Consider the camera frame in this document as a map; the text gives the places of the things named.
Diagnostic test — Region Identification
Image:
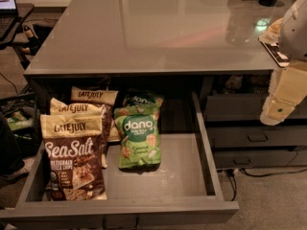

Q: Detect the black white fiducial marker board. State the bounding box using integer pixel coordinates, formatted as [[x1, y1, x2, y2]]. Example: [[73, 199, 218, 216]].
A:
[[258, 36, 290, 67]]

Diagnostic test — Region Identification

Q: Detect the dark side table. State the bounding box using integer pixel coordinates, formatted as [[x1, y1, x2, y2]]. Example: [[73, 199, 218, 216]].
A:
[[0, 3, 35, 69]]

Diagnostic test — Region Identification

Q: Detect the middle Late July chip bag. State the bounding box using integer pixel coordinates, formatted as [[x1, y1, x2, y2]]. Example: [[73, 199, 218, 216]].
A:
[[50, 98, 111, 168]]

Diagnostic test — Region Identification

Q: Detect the front brown Sea Salt bag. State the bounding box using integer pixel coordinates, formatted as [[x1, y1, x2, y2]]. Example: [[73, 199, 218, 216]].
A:
[[40, 113, 106, 200]]

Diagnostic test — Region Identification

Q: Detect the green rice chip bag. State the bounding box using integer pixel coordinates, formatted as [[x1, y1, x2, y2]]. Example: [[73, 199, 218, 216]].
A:
[[114, 104, 161, 170], [123, 89, 164, 106]]

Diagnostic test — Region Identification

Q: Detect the lower right closed drawer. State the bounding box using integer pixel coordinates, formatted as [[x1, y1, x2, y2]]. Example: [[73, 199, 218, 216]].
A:
[[213, 149, 307, 169]]

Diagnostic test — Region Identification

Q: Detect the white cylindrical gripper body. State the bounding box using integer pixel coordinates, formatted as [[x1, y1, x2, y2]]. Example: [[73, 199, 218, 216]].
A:
[[269, 60, 307, 107]]

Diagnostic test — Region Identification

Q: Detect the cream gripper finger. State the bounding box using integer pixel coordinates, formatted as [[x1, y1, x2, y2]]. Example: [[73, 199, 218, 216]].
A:
[[260, 97, 295, 126]]

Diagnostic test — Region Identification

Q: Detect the green bag in crate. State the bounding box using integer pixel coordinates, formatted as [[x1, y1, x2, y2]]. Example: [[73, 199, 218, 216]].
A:
[[7, 112, 33, 130]]

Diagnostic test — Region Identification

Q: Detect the late july chip bag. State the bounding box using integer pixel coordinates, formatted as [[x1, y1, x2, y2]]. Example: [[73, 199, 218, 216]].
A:
[[50, 98, 111, 168], [71, 86, 120, 142]]

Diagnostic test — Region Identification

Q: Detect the middle right closed drawer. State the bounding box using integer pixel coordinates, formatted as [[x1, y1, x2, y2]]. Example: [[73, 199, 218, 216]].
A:
[[207, 126, 307, 148]]

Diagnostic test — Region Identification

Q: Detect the black crate with snacks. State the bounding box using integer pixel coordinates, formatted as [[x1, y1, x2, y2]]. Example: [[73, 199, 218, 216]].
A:
[[0, 92, 41, 156]]

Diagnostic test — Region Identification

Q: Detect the upper right closed drawer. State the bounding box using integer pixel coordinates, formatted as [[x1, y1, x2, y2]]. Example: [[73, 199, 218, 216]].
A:
[[203, 93, 307, 123]]

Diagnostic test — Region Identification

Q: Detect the closed drawer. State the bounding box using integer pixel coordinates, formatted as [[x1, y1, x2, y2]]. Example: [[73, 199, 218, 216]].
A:
[[207, 126, 307, 148], [203, 93, 307, 123], [213, 149, 307, 169]]

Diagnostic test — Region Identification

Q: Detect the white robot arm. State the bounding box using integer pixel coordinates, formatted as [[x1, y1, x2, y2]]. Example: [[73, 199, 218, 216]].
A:
[[259, 0, 307, 126]]

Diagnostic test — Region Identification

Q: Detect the open grey top drawer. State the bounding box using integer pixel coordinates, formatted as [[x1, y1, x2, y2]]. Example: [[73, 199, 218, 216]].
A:
[[1, 93, 239, 230]]

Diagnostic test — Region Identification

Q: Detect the black floor cable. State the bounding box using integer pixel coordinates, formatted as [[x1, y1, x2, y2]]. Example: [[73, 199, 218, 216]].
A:
[[224, 166, 307, 202]]

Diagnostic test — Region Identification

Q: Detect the laptop computer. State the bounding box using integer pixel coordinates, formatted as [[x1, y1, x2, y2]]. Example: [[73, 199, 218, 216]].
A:
[[0, 0, 18, 40]]

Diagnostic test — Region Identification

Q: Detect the rear Late July chip bag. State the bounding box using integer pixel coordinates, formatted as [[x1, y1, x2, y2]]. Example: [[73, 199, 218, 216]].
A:
[[71, 86, 120, 142]]

